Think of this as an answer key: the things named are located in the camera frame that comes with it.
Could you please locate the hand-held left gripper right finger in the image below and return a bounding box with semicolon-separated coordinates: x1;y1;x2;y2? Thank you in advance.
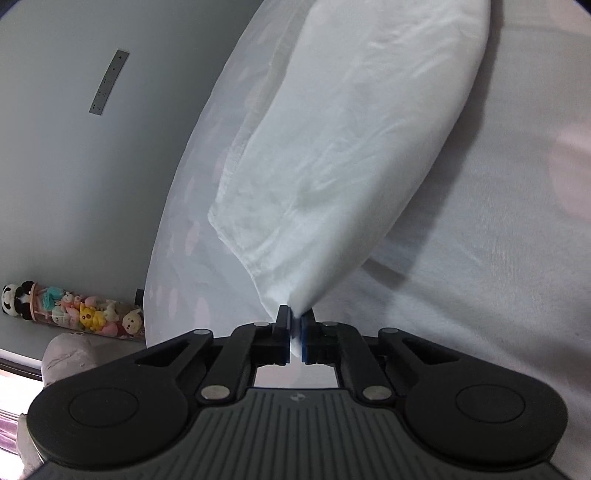
300;308;457;407

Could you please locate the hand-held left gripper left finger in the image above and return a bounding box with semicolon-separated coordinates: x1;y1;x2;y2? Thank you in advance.
136;305;293;407

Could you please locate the white t-shirt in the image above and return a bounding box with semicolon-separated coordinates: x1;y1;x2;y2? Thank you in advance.
208;0;493;320

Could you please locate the clear tube of plush toys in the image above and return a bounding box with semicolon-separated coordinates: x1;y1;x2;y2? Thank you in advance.
28;282;147;343

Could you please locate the grey cushion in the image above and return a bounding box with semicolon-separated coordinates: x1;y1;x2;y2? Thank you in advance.
41;331;140;394

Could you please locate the panda plush toy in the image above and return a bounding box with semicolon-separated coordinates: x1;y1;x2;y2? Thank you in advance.
0;281;36;321

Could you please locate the grey metal wall strip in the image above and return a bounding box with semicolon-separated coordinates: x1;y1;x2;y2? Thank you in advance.
89;50;130;114

